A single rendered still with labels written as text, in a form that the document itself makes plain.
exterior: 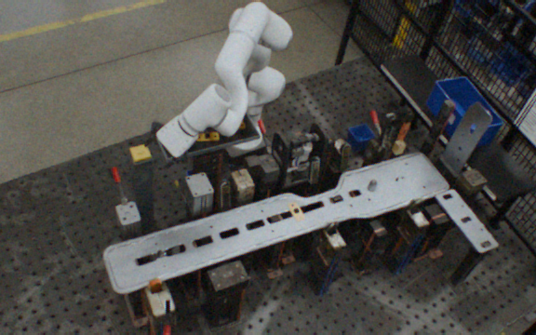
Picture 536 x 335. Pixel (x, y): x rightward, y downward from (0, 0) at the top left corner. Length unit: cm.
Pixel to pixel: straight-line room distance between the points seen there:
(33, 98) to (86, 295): 204
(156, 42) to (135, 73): 40
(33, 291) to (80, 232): 30
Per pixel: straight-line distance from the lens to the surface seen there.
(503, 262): 266
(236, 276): 188
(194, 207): 201
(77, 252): 234
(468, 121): 232
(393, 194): 226
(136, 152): 202
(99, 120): 379
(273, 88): 230
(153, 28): 453
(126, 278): 191
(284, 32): 195
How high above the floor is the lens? 267
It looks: 50 degrees down
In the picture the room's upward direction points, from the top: 11 degrees clockwise
